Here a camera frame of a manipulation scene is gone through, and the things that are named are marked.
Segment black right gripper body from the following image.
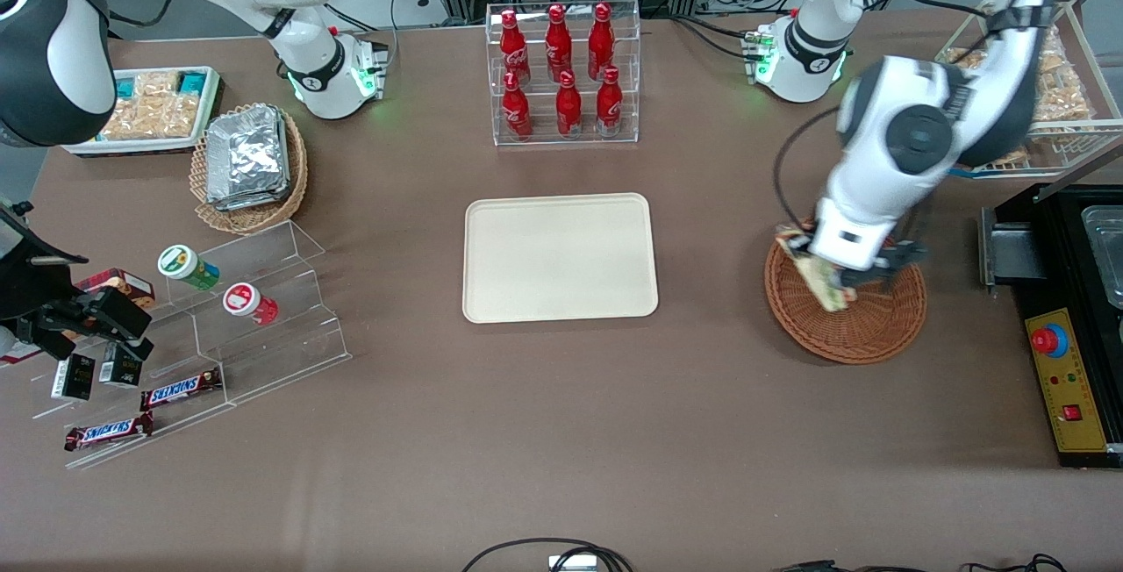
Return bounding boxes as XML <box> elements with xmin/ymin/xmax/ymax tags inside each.
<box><xmin>0</xmin><ymin>199</ymin><xmax>89</xmax><ymax>320</ymax></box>

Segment triangular sandwich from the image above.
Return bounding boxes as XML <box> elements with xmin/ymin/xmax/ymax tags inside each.
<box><xmin>785</xmin><ymin>232</ymin><xmax>858</xmax><ymax>315</ymax></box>

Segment brown round wicker basket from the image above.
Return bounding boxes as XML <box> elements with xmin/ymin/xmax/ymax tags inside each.
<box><xmin>763</xmin><ymin>221</ymin><xmax>928</xmax><ymax>366</ymax></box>

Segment white snack tray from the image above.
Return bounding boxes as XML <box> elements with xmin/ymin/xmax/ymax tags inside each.
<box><xmin>61</xmin><ymin>66</ymin><xmax>225</xmax><ymax>158</ymax></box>

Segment light oval wicker basket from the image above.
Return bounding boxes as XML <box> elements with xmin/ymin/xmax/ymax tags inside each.
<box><xmin>190</xmin><ymin>103</ymin><xmax>309</xmax><ymax>235</ymax></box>

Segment cream rectangular tray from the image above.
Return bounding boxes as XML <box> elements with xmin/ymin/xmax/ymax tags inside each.
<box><xmin>462</xmin><ymin>192</ymin><xmax>659</xmax><ymax>325</ymax></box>

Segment brown chocolate box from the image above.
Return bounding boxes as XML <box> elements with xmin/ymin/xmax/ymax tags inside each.
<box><xmin>75</xmin><ymin>268</ymin><xmax>156</xmax><ymax>310</ymax></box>

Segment small black box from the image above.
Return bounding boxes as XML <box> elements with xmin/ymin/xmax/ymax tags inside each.
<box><xmin>98</xmin><ymin>342</ymin><xmax>144</xmax><ymax>389</ymax></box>
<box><xmin>50</xmin><ymin>353</ymin><xmax>96</xmax><ymax>402</ymax></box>

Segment green lidded snack cup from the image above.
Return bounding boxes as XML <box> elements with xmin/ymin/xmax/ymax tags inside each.
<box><xmin>157</xmin><ymin>244</ymin><xmax>221</xmax><ymax>291</ymax></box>

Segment brown snickers bar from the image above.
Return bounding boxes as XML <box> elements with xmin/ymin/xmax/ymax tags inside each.
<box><xmin>140</xmin><ymin>368</ymin><xmax>223</xmax><ymax>412</ymax></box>
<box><xmin>63</xmin><ymin>412</ymin><xmax>155</xmax><ymax>453</ymax></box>

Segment red lidded snack cup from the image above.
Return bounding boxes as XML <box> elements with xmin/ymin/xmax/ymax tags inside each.
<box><xmin>222</xmin><ymin>282</ymin><xmax>279</xmax><ymax>326</ymax></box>

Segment clear acrylic step display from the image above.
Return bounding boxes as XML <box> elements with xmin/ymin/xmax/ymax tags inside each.
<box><xmin>26</xmin><ymin>219</ymin><xmax>353</xmax><ymax>471</ymax></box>

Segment silver foil packet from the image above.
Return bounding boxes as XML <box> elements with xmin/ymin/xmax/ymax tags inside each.
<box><xmin>209</xmin><ymin>182</ymin><xmax>292</xmax><ymax>212</ymax></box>
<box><xmin>205</xmin><ymin>104</ymin><xmax>290</xmax><ymax>200</ymax></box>

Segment clear cracker packet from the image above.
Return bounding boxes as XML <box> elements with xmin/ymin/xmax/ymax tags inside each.
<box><xmin>132</xmin><ymin>70</ymin><xmax>182</xmax><ymax>100</ymax></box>
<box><xmin>101</xmin><ymin>95</ymin><xmax>202</xmax><ymax>141</ymax></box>

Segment red emergency stop button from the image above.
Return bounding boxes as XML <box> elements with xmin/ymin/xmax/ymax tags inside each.
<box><xmin>1032</xmin><ymin>324</ymin><xmax>1069</xmax><ymax>360</ymax></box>

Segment black appliance with yellow panel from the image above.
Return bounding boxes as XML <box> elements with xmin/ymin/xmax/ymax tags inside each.
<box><xmin>978</xmin><ymin>183</ymin><xmax>1123</xmax><ymax>469</ymax></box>

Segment steel pan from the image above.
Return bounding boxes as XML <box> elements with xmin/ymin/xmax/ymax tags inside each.
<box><xmin>1081</xmin><ymin>204</ymin><xmax>1123</xmax><ymax>310</ymax></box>

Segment red cola bottle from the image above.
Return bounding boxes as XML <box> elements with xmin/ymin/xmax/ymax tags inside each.
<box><xmin>596</xmin><ymin>66</ymin><xmax>625</xmax><ymax>137</ymax></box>
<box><xmin>555</xmin><ymin>70</ymin><xmax>583</xmax><ymax>139</ymax></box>
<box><xmin>499</xmin><ymin>10</ymin><xmax>532</xmax><ymax>87</ymax></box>
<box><xmin>545</xmin><ymin>4</ymin><xmax>574</xmax><ymax>82</ymax></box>
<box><xmin>501</xmin><ymin>72</ymin><xmax>533</xmax><ymax>141</ymax></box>
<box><xmin>587</xmin><ymin>2</ymin><xmax>616</xmax><ymax>82</ymax></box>

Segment clear acrylic bottle rack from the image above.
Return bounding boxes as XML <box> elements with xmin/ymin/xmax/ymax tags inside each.
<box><xmin>485</xmin><ymin>0</ymin><xmax>641</xmax><ymax>147</ymax></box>

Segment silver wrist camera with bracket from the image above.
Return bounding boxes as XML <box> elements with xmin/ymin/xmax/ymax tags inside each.
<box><xmin>877</xmin><ymin>239</ymin><xmax>928</xmax><ymax>280</ymax></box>

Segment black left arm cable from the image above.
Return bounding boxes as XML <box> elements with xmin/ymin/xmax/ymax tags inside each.
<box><xmin>772</xmin><ymin>103</ymin><xmax>848</xmax><ymax>235</ymax></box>

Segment white wire rack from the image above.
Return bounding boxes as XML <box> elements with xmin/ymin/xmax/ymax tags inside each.
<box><xmin>934</xmin><ymin>0</ymin><xmax>1123</xmax><ymax>180</ymax></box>

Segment black left base cable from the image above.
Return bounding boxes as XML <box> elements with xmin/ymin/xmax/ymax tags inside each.
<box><xmin>640</xmin><ymin>14</ymin><xmax>766</xmax><ymax>61</ymax></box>

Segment black base cable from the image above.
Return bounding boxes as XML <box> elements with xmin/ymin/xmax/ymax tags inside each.
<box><xmin>323</xmin><ymin>0</ymin><xmax>440</xmax><ymax>60</ymax></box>
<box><xmin>640</xmin><ymin>14</ymin><xmax>766</xmax><ymax>61</ymax></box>

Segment thin black cable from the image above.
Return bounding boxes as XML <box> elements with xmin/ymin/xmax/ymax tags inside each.
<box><xmin>772</xmin><ymin>553</ymin><xmax>1069</xmax><ymax>572</ymax></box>

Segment black right base cable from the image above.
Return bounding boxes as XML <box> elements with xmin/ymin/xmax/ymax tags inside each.
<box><xmin>323</xmin><ymin>0</ymin><xmax>440</xmax><ymax>60</ymax></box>

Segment black looped cable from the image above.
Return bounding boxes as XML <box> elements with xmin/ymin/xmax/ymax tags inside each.
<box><xmin>461</xmin><ymin>538</ymin><xmax>634</xmax><ymax>572</ymax></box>

